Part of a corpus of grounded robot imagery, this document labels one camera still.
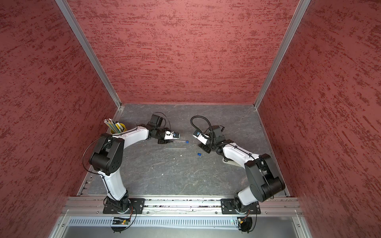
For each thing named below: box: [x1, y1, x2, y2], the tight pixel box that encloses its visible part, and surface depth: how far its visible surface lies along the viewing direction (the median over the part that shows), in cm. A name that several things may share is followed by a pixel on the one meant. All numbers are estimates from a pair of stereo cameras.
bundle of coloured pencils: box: [103, 118, 124, 134], surface depth 94 cm
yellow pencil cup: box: [110, 122, 127, 135], surface depth 96 cm
